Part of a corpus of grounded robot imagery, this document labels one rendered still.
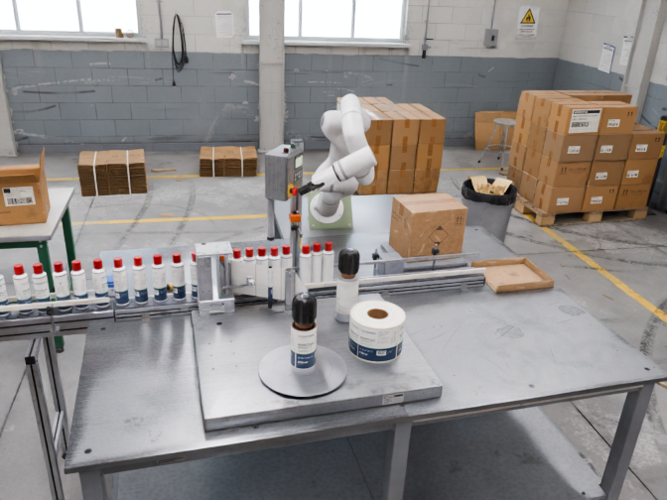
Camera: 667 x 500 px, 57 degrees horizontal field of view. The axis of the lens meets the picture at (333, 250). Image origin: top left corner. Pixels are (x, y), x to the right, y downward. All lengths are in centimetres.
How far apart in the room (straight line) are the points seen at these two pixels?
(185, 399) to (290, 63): 621
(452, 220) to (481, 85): 580
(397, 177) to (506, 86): 321
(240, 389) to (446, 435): 123
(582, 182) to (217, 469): 452
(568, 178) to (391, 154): 166
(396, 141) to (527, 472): 384
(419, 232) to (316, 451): 112
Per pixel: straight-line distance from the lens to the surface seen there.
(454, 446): 295
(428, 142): 614
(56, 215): 393
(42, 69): 804
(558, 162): 601
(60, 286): 259
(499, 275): 309
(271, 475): 274
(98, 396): 223
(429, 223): 300
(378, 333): 216
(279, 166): 247
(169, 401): 216
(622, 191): 657
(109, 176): 653
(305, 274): 263
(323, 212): 340
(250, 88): 793
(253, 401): 204
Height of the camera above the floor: 215
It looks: 24 degrees down
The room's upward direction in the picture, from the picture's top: 3 degrees clockwise
